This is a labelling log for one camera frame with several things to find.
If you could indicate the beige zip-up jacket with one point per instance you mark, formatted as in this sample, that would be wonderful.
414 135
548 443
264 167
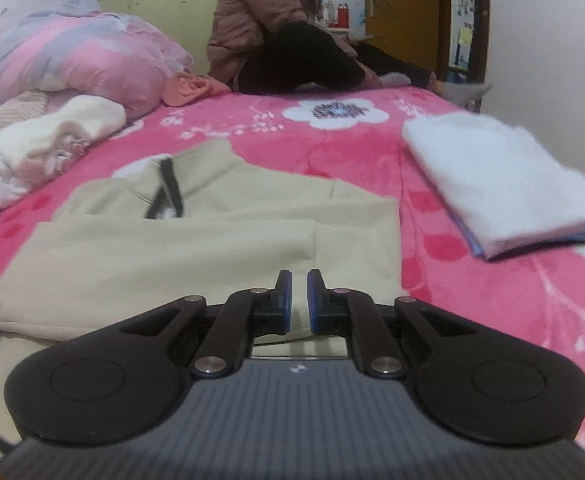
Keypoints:
101 259

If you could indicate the brown wooden door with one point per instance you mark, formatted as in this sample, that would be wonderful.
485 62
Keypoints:
406 29

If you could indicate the salmon orange cloth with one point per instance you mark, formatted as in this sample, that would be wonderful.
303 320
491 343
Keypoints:
183 89

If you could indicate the pink checkered knit blanket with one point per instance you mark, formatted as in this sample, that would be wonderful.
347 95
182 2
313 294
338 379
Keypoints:
30 104

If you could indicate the pink floral bed blanket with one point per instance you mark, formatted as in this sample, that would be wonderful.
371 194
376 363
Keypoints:
539 296

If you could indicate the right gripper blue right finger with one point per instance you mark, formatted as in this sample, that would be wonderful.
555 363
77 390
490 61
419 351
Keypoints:
354 316

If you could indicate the cream fleece garment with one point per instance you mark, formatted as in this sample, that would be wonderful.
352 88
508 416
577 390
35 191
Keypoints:
40 146

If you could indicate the folded white towel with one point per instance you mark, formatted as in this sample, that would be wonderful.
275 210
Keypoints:
505 191

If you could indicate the white pale pink garment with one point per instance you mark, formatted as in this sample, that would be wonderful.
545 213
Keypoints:
19 176

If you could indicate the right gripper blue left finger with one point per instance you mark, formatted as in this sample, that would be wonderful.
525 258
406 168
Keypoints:
245 316

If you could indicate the pink grey rolled duvet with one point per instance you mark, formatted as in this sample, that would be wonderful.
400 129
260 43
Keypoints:
74 46

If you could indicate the person in mauve puffer coat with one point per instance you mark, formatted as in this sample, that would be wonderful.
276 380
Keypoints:
277 46

